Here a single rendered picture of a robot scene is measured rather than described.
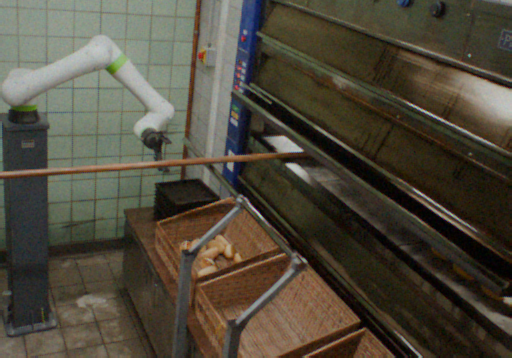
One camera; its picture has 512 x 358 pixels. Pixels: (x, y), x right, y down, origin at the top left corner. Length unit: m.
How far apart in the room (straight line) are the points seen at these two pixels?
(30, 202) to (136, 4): 1.34
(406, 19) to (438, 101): 0.34
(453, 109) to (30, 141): 1.98
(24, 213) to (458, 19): 2.24
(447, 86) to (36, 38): 2.41
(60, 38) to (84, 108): 0.45
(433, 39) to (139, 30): 2.13
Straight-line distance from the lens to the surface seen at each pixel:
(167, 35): 3.79
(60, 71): 2.76
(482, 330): 1.97
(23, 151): 3.05
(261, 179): 3.05
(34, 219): 3.22
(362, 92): 2.31
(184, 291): 2.52
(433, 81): 2.03
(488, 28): 1.90
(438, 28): 2.04
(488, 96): 1.88
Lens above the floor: 2.21
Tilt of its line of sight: 23 degrees down
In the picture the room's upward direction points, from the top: 8 degrees clockwise
